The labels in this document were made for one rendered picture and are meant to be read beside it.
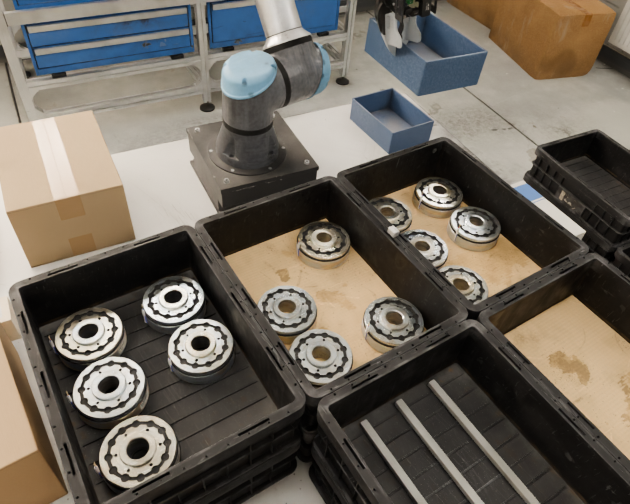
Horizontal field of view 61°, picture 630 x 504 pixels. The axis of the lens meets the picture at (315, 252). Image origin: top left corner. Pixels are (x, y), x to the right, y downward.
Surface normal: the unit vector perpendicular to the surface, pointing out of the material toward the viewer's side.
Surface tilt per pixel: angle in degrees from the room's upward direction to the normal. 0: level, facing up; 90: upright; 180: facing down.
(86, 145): 0
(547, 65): 91
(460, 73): 90
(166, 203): 0
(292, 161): 2
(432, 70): 90
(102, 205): 90
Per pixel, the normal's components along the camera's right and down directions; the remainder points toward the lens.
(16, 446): 0.07, -0.69
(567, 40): 0.26, 0.70
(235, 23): 0.45, 0.66
